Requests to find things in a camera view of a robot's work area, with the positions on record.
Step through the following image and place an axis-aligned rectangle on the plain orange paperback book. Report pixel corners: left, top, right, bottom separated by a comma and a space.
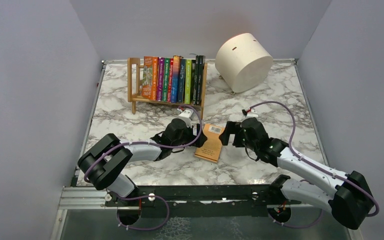
194, 123, 225, 164

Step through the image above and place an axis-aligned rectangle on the orange cartoon paperback book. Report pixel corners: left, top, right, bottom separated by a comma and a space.
141, 56, 159, 101

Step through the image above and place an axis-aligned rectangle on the green cartoon paperback book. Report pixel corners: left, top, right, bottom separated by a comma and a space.
162, 57, 171, 102

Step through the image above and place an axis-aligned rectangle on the purple spine paperback book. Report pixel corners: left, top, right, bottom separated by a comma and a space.
156, 57, 165, 101

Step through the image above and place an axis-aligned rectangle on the red spine paperback book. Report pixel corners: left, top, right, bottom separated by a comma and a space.
167, 58, 174, 103

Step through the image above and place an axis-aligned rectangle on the blue cover paperback book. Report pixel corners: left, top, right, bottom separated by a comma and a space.
170, 55, 182, 103

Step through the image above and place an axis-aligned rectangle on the dark green hardcover book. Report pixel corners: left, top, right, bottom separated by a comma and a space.
196, 55, 206, 105

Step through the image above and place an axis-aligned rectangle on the wooden dowel rack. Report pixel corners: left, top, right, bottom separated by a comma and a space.
127, 57, 208, 119

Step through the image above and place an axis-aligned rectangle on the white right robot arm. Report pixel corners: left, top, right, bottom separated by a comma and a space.
219, 117, 375, 230

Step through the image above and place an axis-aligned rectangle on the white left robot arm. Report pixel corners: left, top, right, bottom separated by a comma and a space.
77, 118, 207, 198

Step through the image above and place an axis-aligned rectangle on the cream cylindrical lamp shade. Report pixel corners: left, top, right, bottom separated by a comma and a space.
215, 33, 274, 93

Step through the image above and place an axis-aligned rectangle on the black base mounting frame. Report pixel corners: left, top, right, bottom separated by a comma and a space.
105, 184, 298, 218

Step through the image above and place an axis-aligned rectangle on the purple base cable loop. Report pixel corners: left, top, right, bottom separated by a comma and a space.
116, 194, 171, 232

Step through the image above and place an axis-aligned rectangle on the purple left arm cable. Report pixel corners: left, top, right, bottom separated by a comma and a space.
83, 104, 204, 201

